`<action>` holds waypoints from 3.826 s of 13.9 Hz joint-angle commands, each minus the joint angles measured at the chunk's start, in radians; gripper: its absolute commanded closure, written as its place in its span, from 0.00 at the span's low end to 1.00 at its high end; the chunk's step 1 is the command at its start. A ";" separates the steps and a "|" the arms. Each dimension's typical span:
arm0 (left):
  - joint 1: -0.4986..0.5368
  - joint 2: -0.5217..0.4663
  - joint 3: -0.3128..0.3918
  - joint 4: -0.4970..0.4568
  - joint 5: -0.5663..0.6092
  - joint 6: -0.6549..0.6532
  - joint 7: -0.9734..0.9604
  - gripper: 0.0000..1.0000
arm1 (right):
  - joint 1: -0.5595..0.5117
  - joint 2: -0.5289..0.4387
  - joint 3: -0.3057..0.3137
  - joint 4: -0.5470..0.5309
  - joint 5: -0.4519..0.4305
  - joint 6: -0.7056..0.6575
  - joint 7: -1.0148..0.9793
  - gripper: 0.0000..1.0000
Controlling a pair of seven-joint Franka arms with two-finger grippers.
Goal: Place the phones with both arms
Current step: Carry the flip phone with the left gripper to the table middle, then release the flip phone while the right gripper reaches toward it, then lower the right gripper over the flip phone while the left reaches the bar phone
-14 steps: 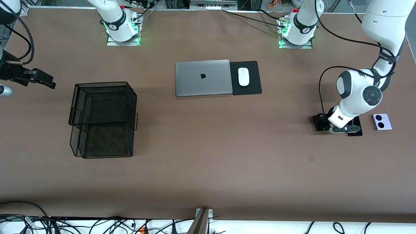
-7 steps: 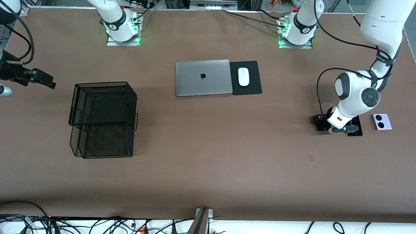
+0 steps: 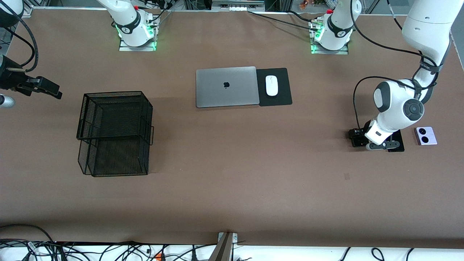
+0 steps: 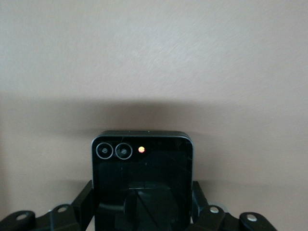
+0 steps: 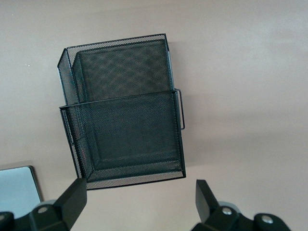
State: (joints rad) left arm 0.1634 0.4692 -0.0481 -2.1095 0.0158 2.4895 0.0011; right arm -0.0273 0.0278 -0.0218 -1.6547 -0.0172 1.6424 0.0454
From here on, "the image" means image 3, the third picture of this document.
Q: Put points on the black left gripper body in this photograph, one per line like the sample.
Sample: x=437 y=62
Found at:
x=363 y=133

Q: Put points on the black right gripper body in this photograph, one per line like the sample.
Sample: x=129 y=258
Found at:
x=11 y=80

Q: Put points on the small black flip phone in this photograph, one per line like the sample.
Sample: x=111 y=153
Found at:
x=359 y=143

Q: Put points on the tall black smartphone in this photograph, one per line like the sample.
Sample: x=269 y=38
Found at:
x=398 y=136

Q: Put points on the lavender flip phone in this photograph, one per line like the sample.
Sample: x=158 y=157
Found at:
x=426 y=136

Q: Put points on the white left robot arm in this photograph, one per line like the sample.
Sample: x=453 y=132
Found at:
x=398 y=105

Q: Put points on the black mouse pad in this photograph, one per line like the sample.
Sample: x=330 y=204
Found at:
x=284 y=98

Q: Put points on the white computer mouse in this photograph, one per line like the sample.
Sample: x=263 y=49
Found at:
x=272 y=87

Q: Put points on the small orange figurine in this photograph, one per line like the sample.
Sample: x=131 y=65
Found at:
x=303 y=4

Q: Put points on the silver laptop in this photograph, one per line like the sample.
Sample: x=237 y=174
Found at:
x=214 y=90

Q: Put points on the white power strip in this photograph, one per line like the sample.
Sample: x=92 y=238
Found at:
x=237 y=8

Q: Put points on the aluminium frame profile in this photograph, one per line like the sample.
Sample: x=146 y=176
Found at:
x=27 y=11

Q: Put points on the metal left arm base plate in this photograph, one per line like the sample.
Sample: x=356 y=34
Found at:
x=330 y=52

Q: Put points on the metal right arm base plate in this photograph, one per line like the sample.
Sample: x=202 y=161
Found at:
x=137 y=48

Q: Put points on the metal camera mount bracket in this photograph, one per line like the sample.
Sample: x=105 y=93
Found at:
x=224 y=246

